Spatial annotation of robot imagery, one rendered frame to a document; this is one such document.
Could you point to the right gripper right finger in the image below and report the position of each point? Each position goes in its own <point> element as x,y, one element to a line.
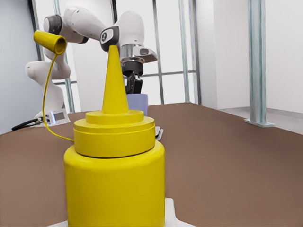
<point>171,212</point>

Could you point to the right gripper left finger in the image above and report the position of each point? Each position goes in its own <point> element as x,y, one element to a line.
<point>60,224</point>

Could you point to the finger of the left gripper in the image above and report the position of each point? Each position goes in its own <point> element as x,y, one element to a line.
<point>129,84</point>
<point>138,85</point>

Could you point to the pale blue cup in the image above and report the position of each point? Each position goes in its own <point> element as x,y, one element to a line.
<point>138,105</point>

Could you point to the yellow sauce bottle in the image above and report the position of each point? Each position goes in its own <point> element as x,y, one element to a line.
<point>113,179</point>

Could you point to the yellow tethered bottle cap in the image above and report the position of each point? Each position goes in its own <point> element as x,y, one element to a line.
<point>50,42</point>

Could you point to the silver frame post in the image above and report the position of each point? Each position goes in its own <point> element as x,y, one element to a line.
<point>158,47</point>
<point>67,89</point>
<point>256,61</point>
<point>189,47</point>

